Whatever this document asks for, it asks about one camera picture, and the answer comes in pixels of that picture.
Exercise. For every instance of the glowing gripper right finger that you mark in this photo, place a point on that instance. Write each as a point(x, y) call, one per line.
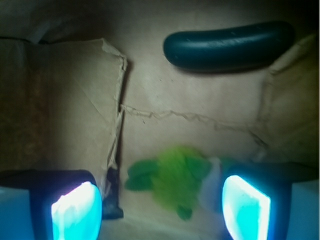
point(271, 201)

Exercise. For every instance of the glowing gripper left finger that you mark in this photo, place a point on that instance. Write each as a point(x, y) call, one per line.
point(49, 205)

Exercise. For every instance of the green plush frog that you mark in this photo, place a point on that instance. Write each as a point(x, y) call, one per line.
point(176, 177)

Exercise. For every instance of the brown paper bag tray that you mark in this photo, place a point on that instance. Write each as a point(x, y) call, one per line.
point(84, 84)

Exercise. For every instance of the dark green toy cucumber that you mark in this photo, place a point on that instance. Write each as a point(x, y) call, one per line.
point(229, 49)

